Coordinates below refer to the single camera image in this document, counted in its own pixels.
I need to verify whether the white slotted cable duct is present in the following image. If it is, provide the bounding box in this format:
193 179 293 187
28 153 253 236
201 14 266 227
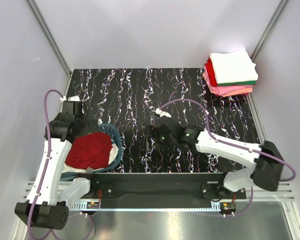
70 200 221 212

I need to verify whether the blue plastic basket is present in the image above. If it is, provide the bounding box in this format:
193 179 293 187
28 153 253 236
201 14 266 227
60 123 123 181

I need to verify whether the folded salmon t shirt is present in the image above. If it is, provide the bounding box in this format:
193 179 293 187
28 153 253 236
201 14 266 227
208 86 253 97

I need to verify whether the right aluminium corner post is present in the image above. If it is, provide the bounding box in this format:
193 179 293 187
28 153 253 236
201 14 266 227
251 0 290 62

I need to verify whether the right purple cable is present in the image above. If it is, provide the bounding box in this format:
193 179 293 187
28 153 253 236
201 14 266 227
156 98 297 218

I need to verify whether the dark red t shirt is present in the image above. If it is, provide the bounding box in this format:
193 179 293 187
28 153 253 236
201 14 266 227
65 132 112 170

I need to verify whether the white t shirt in basket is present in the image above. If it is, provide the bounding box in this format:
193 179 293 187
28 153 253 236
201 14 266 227
61 143 119 174

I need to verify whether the folded pink t shirt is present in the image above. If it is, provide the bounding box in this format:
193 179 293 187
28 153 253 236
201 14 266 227
203 71 253 97

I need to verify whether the folded green t shirt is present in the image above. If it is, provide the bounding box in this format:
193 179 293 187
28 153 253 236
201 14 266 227
216 80 257 87

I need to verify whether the folded white t shirt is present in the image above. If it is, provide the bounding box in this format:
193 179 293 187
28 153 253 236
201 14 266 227
209 48 258 85

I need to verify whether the aluminium corner post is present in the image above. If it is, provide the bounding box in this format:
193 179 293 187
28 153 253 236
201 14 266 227
26 0 72 78
251 0 290 62

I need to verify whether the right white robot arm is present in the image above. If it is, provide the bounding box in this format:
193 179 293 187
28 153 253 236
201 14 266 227
145 116 284 200

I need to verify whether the left aluminium corner post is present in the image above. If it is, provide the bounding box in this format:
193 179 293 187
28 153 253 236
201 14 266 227
26 0 72 78

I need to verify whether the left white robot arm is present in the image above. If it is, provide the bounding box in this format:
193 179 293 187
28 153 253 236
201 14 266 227
14 100 98 230

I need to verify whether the folded red t shirt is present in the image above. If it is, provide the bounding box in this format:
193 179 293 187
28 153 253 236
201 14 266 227
205 58 218 87

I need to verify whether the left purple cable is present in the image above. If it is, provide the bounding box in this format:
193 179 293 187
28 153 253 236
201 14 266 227
27 89 66 240

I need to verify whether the purple cable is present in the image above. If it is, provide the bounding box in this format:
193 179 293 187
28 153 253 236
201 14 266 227
156 98 297 218
27 89 66 240

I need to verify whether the black marbled table mat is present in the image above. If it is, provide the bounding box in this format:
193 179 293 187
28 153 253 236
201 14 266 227
67 68 260 173

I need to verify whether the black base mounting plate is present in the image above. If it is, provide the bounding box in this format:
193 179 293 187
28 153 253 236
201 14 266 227
69 172 247 200

